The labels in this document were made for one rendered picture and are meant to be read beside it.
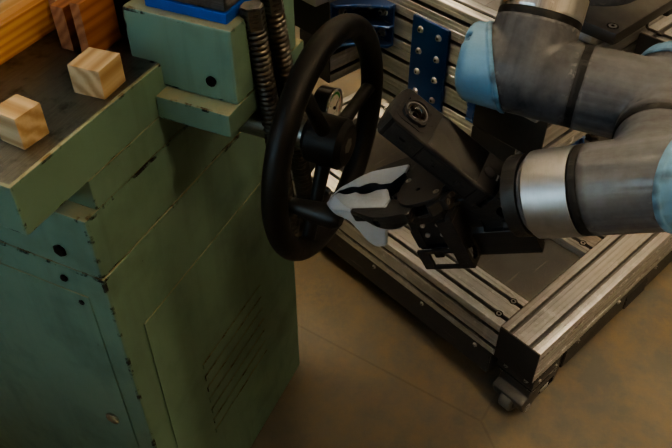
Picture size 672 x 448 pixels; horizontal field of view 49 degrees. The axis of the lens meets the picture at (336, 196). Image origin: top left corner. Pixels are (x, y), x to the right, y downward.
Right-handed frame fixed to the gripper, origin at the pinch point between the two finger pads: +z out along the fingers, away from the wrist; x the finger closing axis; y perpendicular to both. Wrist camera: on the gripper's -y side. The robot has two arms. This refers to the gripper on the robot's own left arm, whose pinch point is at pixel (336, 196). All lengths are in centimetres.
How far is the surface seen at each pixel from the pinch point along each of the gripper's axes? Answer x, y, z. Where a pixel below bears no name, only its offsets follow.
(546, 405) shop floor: 39, 89, 18
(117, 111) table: -2.5, -15.8, 18.2
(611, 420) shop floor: 41, 95, 7
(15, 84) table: -4.4, -22.5, 27.5
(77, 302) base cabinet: -12.8, 1.9, 33.3
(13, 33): 0.9, -26.2, 30.2
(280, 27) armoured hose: 13.7, -13.4, 7.3
